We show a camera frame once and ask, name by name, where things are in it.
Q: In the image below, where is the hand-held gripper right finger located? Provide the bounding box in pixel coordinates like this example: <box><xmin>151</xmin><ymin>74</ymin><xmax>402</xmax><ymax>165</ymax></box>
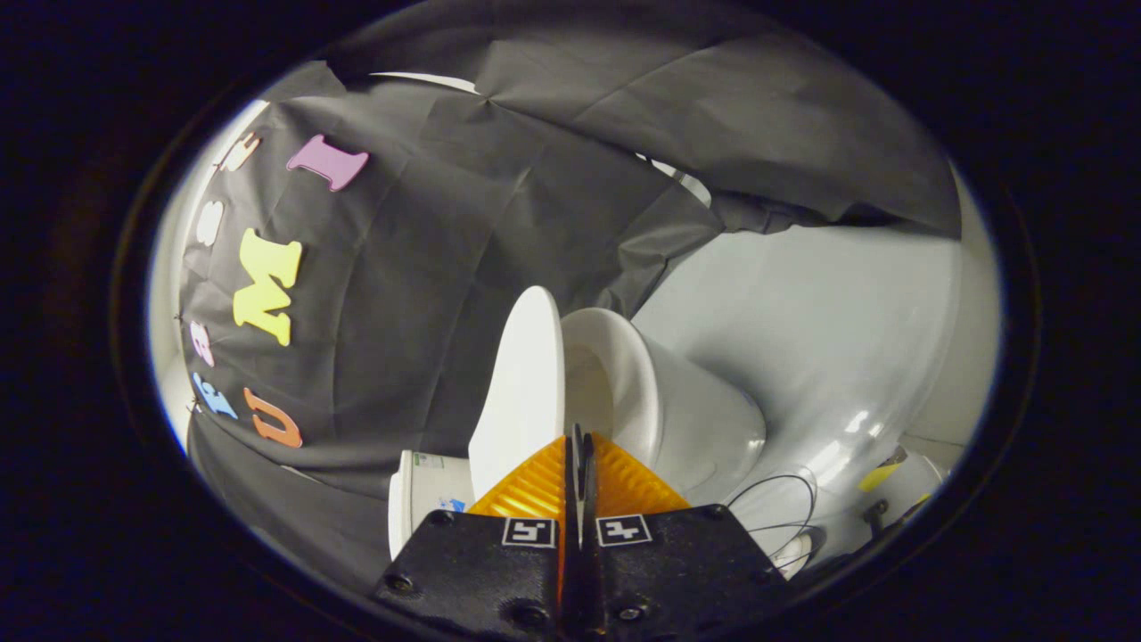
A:
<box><xmin>579</xmin><ymin>432</ymin><xmax>792</xmax><ymax>641</ymax></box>

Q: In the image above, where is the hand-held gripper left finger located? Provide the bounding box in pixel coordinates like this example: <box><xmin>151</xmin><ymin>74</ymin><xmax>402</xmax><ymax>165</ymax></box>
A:
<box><xmin>374</xmin><ymin>425</ymin><xmax>582</xmax><ymax>641</ymax></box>

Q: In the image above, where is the black backdrop cloth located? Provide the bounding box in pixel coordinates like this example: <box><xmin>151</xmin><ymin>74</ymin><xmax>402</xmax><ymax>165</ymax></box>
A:
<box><xmin>176</xmin><ymin>0</ymin><xmax>965</xmax><ymax>597</ymax></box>

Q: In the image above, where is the thin black cable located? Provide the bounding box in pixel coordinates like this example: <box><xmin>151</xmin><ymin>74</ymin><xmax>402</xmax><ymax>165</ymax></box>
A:
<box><xmin>726</xmin><ymin>471</ymin><xmax>823</xmax><ymax>573</ymax></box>

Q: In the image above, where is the white toilet lid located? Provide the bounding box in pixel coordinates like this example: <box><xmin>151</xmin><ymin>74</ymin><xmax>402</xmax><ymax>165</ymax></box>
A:
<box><xmin>467</xmin><ymin>285</ymin><xmax>568</xmax><ymax>502</ymax></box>

